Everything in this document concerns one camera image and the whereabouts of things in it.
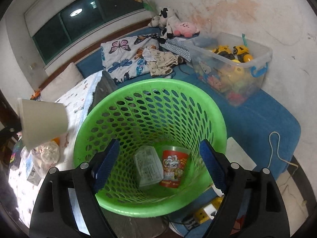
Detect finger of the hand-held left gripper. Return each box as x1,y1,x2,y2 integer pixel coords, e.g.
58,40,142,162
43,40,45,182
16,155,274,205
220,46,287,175
0,124,22,144

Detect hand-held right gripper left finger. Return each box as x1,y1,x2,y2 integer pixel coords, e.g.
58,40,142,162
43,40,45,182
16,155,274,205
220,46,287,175
29,139,120,238

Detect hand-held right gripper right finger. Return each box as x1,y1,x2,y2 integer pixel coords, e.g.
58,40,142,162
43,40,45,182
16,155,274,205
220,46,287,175
199,139,290,238

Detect green plastic mesh basket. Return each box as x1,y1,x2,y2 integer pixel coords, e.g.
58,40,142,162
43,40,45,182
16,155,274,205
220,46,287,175
73,79,228,217

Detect colourful marker case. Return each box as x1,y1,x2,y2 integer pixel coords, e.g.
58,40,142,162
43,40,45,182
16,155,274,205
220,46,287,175
9,142,24,171

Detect white paper sheet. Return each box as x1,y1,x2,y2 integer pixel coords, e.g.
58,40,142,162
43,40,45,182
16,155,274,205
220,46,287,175
226,137,257,172

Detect red printed cup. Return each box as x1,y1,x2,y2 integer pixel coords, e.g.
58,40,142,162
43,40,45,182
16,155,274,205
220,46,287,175
159,146,191,188

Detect clear plastic package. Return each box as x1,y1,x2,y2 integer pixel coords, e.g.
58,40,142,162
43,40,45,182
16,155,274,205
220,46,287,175
134,146,164,189

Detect crumpled clear plastic bag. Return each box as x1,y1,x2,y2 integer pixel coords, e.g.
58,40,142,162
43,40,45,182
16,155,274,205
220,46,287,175
32,141,61,172

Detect yellow white power strip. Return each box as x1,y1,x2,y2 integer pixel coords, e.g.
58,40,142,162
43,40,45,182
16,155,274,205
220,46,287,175
182,198,223,228

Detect small white carton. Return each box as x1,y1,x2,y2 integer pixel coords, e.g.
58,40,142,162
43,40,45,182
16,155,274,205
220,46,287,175
26,161,42,185

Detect blue bed mattress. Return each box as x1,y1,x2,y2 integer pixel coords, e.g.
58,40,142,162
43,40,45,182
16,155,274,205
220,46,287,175
75,27,301,238

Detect printed blanket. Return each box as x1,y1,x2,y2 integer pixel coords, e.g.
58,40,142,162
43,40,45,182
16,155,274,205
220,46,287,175
7,71,104,228

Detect beige pillow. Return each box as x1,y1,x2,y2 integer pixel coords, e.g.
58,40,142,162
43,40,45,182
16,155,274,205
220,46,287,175
40,62,83,102

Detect clear plastic storage box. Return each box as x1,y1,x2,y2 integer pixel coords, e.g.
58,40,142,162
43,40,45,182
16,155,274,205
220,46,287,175
184,32,273,107

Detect butterfly print pillow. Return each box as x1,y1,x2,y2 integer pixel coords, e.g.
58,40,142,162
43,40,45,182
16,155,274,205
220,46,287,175
100,33,161,85

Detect yellow toy truck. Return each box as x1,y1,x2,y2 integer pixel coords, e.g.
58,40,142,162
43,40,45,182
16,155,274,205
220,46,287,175
213,45,236,60
233,44,254,63

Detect beige patterned clothes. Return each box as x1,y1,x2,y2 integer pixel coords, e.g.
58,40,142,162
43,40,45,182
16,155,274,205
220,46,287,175
142,47,179,78

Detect brown wooden headboard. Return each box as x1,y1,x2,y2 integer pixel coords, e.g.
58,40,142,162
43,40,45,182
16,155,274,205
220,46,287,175
38,17,153,90

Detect blue white patterned folded cloth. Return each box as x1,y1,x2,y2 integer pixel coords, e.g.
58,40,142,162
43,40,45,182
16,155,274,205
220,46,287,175
158,38,192,62

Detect dark glass window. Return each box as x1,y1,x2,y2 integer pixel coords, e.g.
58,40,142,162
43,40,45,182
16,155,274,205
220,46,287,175
24,0,146,65

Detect pink round plush toy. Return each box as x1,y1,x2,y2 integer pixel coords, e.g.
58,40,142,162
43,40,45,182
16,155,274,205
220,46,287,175
173,21,201,36

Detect grey white plush toy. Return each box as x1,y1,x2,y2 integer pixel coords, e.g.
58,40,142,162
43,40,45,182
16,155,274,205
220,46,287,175
148,15,162,28

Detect black and white cow plush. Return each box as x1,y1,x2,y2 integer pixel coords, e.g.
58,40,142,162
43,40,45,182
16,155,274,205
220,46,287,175
158,6,184,40

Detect white cable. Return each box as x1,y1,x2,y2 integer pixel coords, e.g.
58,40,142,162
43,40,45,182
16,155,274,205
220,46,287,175
269,131,301,174

